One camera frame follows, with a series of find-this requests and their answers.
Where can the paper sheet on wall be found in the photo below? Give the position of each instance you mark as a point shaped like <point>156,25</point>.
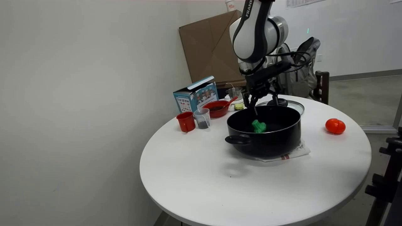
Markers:
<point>301,2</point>

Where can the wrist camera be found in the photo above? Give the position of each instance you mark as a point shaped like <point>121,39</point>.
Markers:
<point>270,71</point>

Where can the red plastic cup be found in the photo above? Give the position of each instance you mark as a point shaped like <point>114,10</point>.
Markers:
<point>186,122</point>

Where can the large brown cardboard box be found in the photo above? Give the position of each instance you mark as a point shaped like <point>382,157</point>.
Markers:
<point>209,50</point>

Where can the black cooking pot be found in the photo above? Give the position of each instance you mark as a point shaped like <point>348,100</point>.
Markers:
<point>267,138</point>

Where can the white cloth with red stripe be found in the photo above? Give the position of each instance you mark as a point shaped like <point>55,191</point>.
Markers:
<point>296,153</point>

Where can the dark wooden chair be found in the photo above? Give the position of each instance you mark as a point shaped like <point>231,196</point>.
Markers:
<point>322,88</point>

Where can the red plastic bowl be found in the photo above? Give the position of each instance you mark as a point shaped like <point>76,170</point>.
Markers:
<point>216,110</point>

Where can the small metal cup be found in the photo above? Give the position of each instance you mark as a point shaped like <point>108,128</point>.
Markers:
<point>235,93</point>

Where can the red plastic spoon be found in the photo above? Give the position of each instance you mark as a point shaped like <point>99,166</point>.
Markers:
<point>230,102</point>

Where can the white wall socket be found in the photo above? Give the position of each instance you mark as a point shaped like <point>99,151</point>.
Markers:
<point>319,57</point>

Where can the stand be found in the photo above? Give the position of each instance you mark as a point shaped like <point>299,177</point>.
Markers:
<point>384,185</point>

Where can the blue printed cardboard box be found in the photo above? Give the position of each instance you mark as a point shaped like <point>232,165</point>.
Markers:
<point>196,95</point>

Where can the green toy broccoli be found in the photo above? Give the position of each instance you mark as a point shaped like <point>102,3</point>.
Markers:
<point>259,126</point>

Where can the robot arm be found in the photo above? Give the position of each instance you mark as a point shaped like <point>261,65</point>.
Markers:
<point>251,34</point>

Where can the clear measuring cup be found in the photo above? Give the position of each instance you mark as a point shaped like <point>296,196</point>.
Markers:
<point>202,119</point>

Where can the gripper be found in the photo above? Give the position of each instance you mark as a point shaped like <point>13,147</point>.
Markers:
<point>260,88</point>

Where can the red toy tomato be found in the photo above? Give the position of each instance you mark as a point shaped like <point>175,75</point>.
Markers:
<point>335,126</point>

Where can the grey backpack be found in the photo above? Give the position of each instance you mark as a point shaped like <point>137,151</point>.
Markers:
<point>303,75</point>

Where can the white paper cup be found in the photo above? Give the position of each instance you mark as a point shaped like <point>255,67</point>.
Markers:
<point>230,5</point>

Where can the glass pot lid black knob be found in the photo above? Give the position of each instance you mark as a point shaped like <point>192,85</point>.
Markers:
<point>293,105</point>

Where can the green toy vegetable slice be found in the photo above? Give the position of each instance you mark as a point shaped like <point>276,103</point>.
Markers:
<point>239,106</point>

